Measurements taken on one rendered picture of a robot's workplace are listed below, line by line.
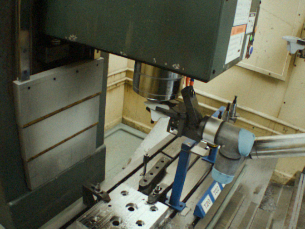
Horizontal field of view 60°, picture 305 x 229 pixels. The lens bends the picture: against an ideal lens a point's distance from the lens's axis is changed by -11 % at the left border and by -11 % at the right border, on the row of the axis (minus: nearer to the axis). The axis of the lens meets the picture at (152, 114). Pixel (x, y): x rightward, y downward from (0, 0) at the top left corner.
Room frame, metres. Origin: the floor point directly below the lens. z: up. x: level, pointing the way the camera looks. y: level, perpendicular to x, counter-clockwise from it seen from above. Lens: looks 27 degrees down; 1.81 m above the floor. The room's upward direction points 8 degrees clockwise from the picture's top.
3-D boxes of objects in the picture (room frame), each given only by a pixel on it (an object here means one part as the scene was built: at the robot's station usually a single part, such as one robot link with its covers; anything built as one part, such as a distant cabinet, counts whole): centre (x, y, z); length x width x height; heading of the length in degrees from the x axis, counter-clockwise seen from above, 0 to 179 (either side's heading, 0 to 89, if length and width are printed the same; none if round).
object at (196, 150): (0.94, -0.20, 1.21); 0.07 x 0.05 x 0.01; 62
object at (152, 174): (1.11, -0.05, 0.93); 0.26 x 0.05 x 0.06; 157
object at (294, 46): (1.03, -0.49, 1.66); 0.09 x 0.03 x 0.06; 91
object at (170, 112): (0.82, -0.05, 1.42); 0.09 x 0.05 x 0.02; 75
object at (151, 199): (0.91, -0.06, 0.97); 0.13 x 0.03 x 0.15; 152
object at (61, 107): (1.09, 0.39, 1.16); 0.48 x 0.05 x 0.51; 152
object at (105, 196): (0.86, 0.18, 0.97); 0.13 x 0.03 x 0.15; 62
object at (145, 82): (0.88, 0.00, 1.51); 0.16 x 0.16 x 0.12
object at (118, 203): (0.78, 0.05, 0.97); 0.29 x 0.23 x 0.05; 152
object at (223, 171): (0.76, -0.26, 1.29); 0.11 x 0.08 x 0.11; 148
